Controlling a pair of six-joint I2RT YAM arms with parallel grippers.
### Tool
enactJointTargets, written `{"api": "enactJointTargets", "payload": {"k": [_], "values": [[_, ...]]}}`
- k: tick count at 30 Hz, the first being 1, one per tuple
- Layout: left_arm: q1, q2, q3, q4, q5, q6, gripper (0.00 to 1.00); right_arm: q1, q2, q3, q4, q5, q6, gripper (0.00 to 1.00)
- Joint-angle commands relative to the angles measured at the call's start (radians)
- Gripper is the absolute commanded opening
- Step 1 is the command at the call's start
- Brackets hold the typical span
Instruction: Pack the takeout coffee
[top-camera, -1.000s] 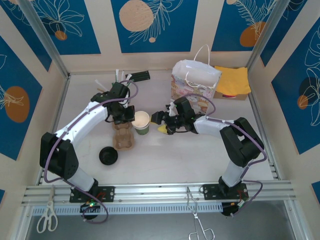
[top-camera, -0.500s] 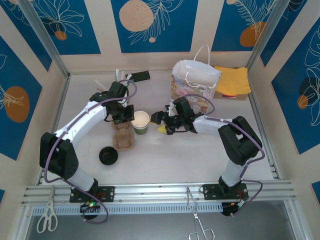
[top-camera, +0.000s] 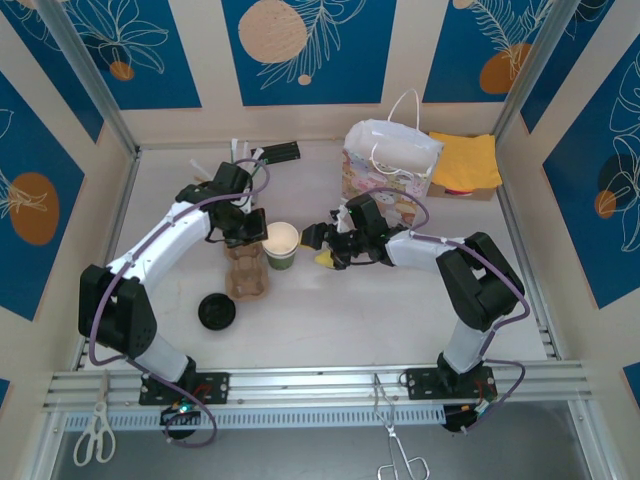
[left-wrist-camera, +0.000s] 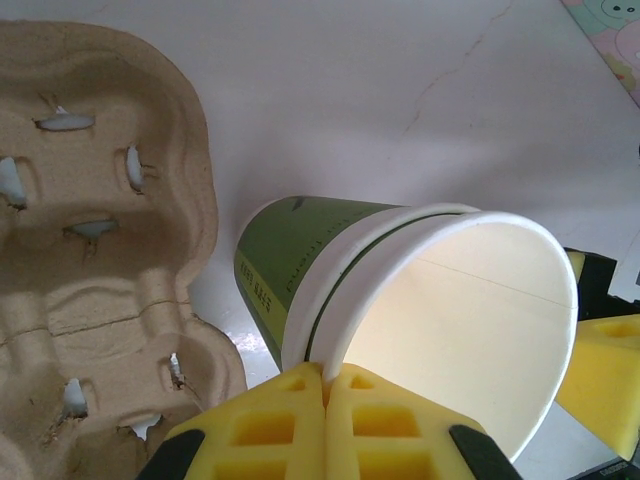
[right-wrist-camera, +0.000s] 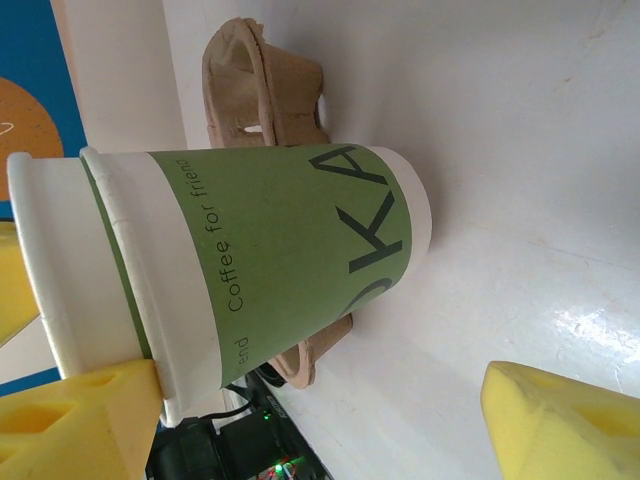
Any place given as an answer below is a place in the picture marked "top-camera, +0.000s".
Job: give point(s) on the green paper coffee cup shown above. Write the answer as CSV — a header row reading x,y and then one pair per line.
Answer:
x,y
281,240

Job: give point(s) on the brown pulp cup carrier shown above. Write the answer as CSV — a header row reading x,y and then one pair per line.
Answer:
x,y
247,285

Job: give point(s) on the animal print paper gift bag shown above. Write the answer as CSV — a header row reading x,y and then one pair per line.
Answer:
x,y
385,145

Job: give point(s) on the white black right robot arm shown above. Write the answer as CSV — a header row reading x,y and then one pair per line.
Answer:
x,y
420,255

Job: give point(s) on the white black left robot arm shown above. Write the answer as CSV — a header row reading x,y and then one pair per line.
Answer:
x,y
165,240

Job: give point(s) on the green straw in wrapper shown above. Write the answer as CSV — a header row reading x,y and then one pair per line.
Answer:
x,y
258,152

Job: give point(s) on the black ridged plastic strip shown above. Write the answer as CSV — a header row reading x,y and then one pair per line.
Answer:
x,y
282,151

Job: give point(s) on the black plastic cup lid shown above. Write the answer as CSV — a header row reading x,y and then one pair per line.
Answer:
x,y
216,311

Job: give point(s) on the yellow cloth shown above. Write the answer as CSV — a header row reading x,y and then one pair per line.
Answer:
x,y
465,160

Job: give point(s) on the brown cardboard napkin box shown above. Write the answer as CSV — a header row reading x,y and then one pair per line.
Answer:
x,y
480,194

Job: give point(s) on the small circuit board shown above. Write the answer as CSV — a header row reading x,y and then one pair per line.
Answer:
x,y
180,411
456,422

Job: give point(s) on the aluminium side rail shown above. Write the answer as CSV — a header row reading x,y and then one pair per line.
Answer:
x,y
119,210
521,235

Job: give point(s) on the aluminium mounting rail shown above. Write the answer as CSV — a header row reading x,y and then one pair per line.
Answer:
x,y
310,385

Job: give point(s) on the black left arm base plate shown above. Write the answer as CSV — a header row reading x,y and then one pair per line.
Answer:
x,y
215,387

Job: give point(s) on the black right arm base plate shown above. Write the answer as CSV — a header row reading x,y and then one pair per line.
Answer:
x,y
422,382

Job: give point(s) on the aluminium frame post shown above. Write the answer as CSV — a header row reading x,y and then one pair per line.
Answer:
x,y
95,85
530,75

